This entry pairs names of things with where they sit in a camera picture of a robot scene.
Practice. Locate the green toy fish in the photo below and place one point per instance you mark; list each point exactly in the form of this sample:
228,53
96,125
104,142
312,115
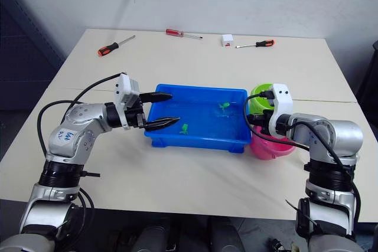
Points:
225,105
185,128

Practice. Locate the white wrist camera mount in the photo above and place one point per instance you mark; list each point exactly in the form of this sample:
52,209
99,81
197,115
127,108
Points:
283,101
124,86

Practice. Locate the dark grey cabinet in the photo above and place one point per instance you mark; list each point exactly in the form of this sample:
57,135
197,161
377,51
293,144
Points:
23,57

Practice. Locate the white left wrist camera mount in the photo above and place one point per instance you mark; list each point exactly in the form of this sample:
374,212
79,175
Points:
124,86

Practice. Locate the blue plastic tub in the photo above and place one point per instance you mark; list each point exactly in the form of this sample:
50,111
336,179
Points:
200,128

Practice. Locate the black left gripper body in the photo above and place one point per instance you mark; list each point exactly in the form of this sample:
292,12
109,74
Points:
134,117

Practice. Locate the small white red box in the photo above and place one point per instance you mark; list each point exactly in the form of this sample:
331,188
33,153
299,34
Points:
227,39

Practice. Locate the dark grey rounded shape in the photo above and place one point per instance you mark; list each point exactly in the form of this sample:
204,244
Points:
153,240

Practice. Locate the small black floor device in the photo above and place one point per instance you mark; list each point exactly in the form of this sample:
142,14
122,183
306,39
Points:
276,245

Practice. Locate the large orange black screwdriver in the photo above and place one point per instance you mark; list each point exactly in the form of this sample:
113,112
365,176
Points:
107,49

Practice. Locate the small orange black screwdriver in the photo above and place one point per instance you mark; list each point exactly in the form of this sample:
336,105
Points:
265,43

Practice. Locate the green plastic bucket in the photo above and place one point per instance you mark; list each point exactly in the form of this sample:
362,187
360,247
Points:
258,100

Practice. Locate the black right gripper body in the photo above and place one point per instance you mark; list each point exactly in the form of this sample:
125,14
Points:
260,120

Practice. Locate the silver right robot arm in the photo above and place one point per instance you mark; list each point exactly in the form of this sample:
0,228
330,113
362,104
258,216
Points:
333,137

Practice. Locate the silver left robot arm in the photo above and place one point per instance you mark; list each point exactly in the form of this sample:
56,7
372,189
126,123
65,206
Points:
74,128

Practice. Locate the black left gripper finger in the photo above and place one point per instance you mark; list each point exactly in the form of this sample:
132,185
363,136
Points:
156,97
162,123

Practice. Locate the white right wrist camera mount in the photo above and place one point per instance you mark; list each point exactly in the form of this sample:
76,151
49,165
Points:
283,101

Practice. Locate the pink plastic bucket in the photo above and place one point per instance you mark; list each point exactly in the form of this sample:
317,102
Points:
265,148

